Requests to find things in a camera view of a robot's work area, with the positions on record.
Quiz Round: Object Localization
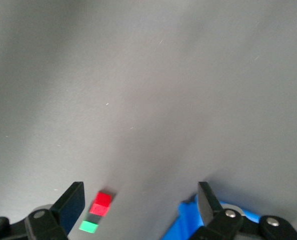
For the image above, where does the blue plastic storage bin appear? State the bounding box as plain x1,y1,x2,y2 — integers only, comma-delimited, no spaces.
160,194,261,240

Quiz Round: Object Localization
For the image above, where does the small red cube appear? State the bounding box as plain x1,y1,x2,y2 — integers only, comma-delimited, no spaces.
89,191,113,217

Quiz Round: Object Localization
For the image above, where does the small green cube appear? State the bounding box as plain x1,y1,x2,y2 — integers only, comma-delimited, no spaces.
78,220,100,234

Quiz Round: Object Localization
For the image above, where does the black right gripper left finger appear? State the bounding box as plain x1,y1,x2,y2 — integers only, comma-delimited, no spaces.
0,181,86,240

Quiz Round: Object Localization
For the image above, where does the dark gray table mat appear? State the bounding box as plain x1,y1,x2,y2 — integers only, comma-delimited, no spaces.
0,0,297,240

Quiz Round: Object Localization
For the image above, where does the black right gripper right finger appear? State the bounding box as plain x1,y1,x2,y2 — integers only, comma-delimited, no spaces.
189,181,297,240

